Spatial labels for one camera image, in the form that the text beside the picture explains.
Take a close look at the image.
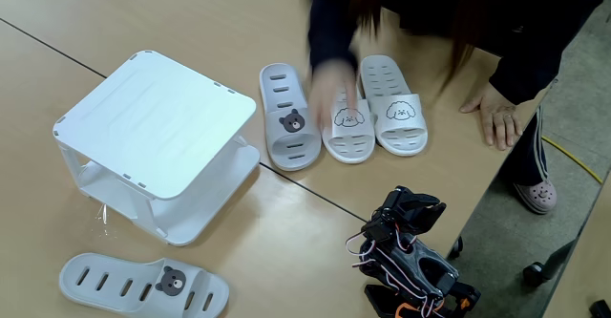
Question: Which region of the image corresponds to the person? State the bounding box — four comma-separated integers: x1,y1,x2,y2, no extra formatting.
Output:
350,0,611,188

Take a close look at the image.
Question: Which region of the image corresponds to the black caster wheel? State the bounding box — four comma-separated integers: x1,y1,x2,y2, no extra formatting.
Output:
446,235,465,262
588,298,611,318
519,260,548,291

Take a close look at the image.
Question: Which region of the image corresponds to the white dog slipper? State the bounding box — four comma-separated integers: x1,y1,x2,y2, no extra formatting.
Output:
358,53,430,158
322,86,377,165

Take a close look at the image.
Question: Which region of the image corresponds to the person's left hand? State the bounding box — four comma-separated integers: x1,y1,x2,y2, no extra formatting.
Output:
458,81,525,152

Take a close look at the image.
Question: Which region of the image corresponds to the clear tape piece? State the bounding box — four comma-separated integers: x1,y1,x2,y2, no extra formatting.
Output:
94,201,118,241

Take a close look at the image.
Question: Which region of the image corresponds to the grey chair base leg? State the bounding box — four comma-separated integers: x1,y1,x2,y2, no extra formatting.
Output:
543,239,578,281

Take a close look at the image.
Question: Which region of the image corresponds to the white two-tier shoe rack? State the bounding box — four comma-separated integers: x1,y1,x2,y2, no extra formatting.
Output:
52,49,263,247

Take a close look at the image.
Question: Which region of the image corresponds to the person's right hand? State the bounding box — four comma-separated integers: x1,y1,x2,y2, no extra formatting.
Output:
307,58,360,133

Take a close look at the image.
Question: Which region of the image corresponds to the grey bear slipper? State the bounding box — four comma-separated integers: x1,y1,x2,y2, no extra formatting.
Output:
259,62,324,173
57,252,231,318

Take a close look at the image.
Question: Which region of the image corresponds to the pink clog shoe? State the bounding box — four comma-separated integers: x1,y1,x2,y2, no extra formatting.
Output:
513,179,558,216

